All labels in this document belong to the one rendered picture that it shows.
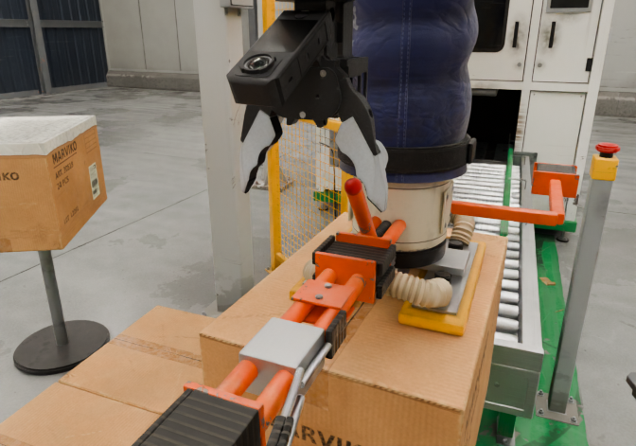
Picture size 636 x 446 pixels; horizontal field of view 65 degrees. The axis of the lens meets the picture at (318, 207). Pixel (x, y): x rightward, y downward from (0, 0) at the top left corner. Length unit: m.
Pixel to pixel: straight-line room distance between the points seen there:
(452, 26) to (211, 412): 0.60
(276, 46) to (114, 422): 1.05
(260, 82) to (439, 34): 0.43
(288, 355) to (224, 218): 1.95
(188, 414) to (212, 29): 1.96
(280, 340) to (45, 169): 1.56
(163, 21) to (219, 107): 11.10
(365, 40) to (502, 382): 1.02
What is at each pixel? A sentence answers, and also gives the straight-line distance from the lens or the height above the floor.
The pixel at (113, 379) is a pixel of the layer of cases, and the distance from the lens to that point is 1.44.
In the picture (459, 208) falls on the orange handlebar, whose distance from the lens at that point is 0.92.
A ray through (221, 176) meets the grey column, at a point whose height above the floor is 0.75.
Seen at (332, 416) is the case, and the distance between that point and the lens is 0.76.
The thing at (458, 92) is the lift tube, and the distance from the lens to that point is 0.80.
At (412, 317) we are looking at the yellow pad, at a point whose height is 0.96.
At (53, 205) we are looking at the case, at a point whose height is 0.80.
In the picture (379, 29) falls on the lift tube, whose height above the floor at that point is 1.38.
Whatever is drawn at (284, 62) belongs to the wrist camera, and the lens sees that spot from 0.39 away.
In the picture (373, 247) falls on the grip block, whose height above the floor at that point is 1.10.
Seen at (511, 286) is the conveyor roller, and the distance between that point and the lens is 1.89.
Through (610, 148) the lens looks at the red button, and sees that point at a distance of 1.82.
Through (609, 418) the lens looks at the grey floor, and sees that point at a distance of 2.32.
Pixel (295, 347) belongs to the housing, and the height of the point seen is 1.09.
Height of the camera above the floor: 1.38
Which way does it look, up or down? 19 degrees down
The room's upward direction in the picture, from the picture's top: straight up
